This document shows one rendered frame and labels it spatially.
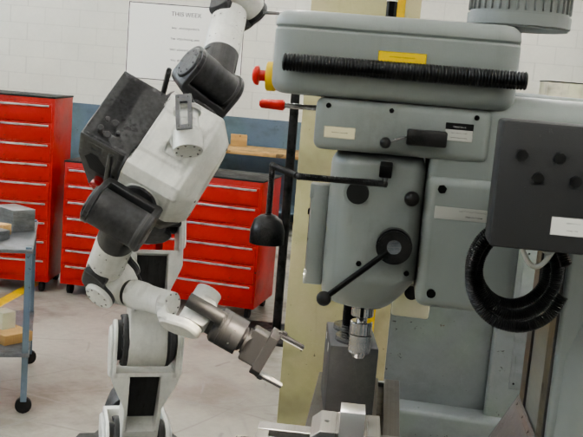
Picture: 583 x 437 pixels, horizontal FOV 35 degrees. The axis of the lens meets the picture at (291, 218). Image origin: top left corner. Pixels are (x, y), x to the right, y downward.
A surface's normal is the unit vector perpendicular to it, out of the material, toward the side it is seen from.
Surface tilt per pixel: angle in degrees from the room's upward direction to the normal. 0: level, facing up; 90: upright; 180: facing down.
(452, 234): 90
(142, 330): 80
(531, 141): 90
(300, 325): 90
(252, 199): 90
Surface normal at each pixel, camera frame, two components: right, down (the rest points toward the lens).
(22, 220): 0.73, 0.17
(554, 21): 0.50, 0.18
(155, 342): 0.25, 0.00
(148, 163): 0.25, -0.39
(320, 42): -0.11, 0.14
